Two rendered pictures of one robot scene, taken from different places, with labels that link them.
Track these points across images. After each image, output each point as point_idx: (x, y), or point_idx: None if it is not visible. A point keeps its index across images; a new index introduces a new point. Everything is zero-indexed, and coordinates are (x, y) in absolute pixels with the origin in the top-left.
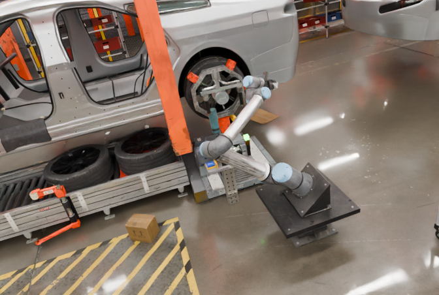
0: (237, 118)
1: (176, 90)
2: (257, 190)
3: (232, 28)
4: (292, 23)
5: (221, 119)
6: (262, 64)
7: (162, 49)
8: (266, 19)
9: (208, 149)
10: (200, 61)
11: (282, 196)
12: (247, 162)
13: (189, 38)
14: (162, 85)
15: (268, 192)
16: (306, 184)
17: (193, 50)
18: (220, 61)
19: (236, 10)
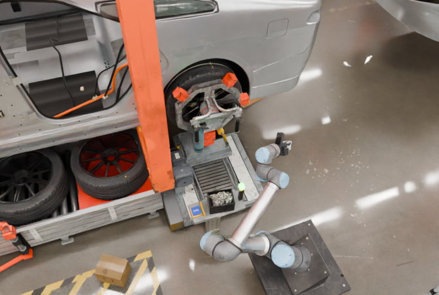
0: (249, 218)
1: (166, 139)
2: None
3: (241, 38)
4: (313, 31)
5: (206, 134)
6: (266, 76)
7: (158, 102)
8: (284, 29)
9: (213, 254)
10: (191, 68)
11: None
12: (248, 247)
13: (183, 49)
14: (150, 136)
15: None
16: (304, 265)
17: (185, 62)
18: (217, 74)
19: (251, 18)
